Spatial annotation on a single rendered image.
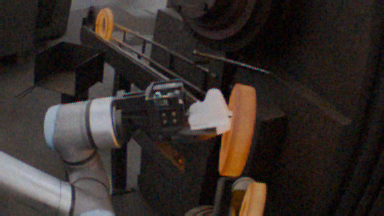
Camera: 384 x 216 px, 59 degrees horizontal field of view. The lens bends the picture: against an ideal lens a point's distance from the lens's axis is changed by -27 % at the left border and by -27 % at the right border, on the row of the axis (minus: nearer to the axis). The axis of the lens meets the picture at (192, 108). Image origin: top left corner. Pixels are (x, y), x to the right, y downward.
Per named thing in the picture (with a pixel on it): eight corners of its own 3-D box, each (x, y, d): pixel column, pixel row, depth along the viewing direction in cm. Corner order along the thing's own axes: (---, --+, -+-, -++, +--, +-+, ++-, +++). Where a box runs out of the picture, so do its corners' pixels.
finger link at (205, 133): (216, 131, 71) (160, 136, 72) (217, 139, 72) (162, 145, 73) (216, 117, 76) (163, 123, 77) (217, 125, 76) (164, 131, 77)
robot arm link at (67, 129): (60, 136, 86) (48, 97, 80) (108, 133, 84) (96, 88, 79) (51, 162, 78) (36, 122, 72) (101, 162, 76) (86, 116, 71)
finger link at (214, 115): (243, 98, 70) (184, 104, 71) (246, 132, 73) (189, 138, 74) (242, 90, 73) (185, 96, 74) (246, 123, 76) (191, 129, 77)
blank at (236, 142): (251, 76, 81) (233, 73, 81) (260, 104, 67) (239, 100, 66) (235, 154, 86) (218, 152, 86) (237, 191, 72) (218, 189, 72)
